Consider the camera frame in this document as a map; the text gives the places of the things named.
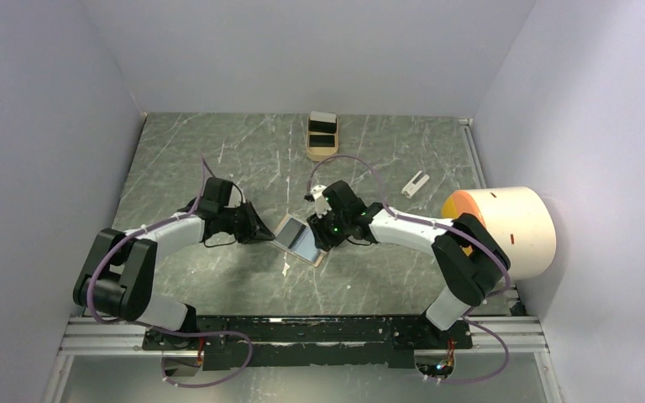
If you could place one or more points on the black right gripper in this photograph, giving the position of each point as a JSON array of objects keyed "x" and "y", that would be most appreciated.
[{"x": 323, "y": 240}]

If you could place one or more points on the aluminium frame rail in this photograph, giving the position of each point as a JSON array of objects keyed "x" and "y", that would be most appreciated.
[{"x": 84, "y": 337}]

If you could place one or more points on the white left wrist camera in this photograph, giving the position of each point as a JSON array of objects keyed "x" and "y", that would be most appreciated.
[{"x": 237, "y": 197}]

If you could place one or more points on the cream cylinder with orange face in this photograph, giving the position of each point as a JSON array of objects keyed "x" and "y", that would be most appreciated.
[{"x": 518, "y": 220}]

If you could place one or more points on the beige leather card holder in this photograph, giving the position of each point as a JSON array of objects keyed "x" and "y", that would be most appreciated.
[{"x": 295, "y": 237}]

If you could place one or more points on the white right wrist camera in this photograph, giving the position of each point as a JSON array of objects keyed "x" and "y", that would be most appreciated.
[{"x": 315, "y": 195}]

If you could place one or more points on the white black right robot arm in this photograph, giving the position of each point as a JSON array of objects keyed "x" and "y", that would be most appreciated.
[{"x": 470, "y": 260}]

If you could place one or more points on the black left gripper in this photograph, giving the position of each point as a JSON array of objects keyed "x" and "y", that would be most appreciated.
[{"x": 255, "y": 230}]

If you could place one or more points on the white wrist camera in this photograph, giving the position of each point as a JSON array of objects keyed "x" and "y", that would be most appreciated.
[
  {"x": 315, "y": 195},
  {"x": 237, "y": 197}
]

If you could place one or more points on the white plastic clip device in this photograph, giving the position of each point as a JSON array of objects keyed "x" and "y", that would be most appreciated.
[{"x": 414, "y": 184}]

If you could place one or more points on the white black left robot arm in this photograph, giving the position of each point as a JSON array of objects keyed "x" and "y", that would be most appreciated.
[{"x": 116, "y": 281}]

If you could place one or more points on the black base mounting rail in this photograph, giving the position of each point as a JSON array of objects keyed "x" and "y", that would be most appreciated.
[{"x": 393, "y": 340}]

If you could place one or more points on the beige oval plastic tray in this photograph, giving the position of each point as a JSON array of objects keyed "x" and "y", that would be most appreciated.
[{"x": 318, "y": 154}]

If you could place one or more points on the black card lying in tray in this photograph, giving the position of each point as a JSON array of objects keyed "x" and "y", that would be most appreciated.
[{"x": 322, "y": 141}]

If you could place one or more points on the stack of cards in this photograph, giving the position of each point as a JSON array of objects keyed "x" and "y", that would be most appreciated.
[{"x": 320, "y": 122}]

